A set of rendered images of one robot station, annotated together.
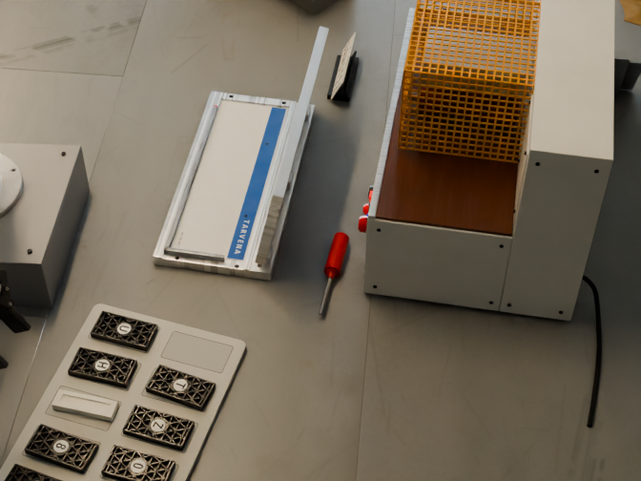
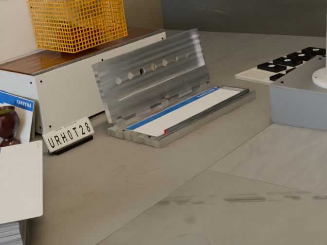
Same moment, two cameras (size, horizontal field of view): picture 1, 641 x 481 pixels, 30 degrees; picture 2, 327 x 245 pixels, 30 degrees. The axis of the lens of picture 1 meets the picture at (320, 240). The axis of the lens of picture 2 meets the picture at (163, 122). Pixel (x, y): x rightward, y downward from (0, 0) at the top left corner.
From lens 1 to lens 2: 3.33 m
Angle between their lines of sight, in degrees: 104
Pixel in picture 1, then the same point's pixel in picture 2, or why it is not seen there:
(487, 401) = not seen: hidden behind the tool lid
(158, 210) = (238, 112)
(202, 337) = (251, 77)
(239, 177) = (184, 109)
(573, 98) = not seen: outside the picture
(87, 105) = (245, 157)
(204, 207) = (214, 101)
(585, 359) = not seen: hidden behind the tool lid
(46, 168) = (296, 79)
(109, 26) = (187, 202)
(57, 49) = (243, 194)
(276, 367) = (227, 73)
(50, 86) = (265, 171)
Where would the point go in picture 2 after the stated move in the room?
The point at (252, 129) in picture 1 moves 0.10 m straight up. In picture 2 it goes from (155, 123) to (151, 90)
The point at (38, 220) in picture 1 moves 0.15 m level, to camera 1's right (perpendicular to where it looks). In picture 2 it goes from (310, 65) to (263, 63)
